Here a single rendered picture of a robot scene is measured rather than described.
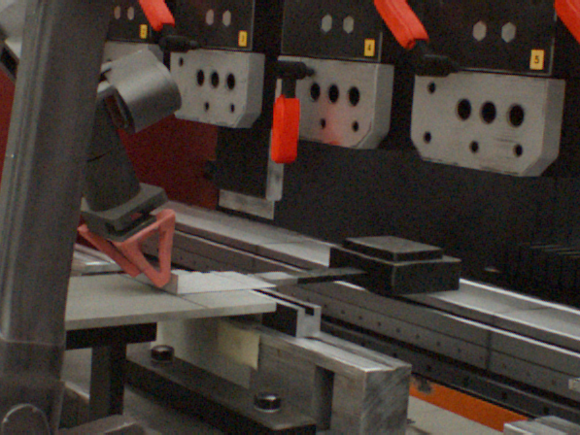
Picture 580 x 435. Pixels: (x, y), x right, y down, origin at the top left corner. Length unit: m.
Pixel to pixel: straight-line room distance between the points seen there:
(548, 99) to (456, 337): 0.52
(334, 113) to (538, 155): 0.25
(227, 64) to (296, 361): 0.32
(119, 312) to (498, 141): 0.41
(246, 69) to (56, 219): 0.41
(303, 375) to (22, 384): 0.40
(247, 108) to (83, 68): 0.38
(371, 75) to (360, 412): 0.31
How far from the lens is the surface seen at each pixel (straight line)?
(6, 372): 0.94
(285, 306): 1.30
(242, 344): 1.34
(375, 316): 1.57
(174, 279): 1.31
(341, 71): 1.18
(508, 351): 1.41
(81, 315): 1.21
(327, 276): 1.46
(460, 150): 1.06
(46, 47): 0.95
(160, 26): 1.38
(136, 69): 1.29
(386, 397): 1.22
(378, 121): 1.15
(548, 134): 1.01
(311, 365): 1.25
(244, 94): 1.30
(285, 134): 1.19
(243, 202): 1.38
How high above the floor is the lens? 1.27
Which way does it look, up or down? 8 degrees down
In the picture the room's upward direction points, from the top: 4 degrees clockwise
